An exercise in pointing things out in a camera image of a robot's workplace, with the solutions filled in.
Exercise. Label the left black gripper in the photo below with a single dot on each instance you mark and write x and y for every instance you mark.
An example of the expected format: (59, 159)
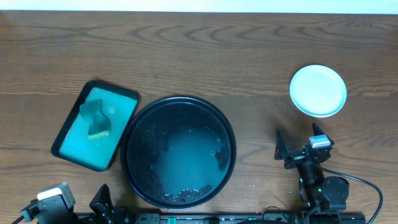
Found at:
(101, 202)

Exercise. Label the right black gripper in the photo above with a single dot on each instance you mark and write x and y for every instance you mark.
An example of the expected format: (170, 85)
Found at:
(298, 157)

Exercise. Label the teal plate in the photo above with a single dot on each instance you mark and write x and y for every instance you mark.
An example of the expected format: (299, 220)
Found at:
(318, 91)

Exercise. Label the green yellow sponge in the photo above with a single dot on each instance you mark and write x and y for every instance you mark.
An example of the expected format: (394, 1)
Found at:
(98, 124)

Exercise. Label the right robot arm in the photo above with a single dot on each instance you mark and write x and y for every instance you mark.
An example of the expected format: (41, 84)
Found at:
(322, 194)

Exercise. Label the rectangular black water tray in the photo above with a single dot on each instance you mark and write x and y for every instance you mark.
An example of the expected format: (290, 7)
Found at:
(72, 143)

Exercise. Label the round black serving tray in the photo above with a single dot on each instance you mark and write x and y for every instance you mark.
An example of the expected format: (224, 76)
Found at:
(178, 152)

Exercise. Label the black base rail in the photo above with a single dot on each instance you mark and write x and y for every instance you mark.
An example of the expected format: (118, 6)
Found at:
(277, 218)

